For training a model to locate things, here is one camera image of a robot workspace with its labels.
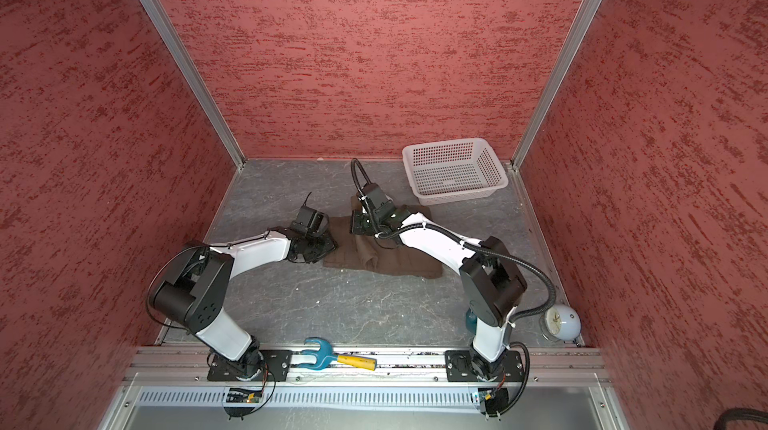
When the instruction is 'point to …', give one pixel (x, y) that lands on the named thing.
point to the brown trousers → (344, 249)
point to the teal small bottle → (471, 321)
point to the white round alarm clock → (560, 322)
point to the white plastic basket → (454, 170)
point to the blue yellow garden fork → (327, 357)
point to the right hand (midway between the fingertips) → (350, 230)
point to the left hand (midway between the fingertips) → (335, 252)
